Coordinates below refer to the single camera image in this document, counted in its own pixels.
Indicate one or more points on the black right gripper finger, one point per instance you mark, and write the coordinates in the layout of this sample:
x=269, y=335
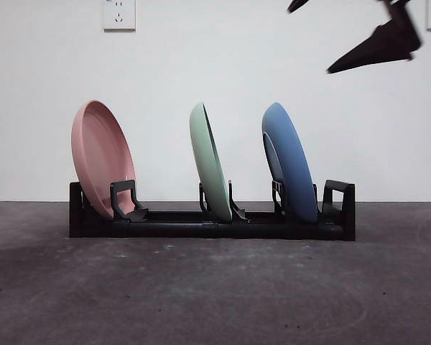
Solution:
x=391, y=43
x=297, y=4

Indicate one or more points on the blue round plate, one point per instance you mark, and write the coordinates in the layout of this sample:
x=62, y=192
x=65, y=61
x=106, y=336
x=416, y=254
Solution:
x=295, y=158

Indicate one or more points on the green round plate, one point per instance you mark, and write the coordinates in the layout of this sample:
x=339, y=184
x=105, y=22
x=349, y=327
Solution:
x=209, y=158

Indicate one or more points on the pink round plate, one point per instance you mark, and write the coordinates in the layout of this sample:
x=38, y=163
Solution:
x=97, y=158

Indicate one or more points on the black plate rack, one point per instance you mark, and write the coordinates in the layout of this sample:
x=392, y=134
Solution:
x=186, y=230

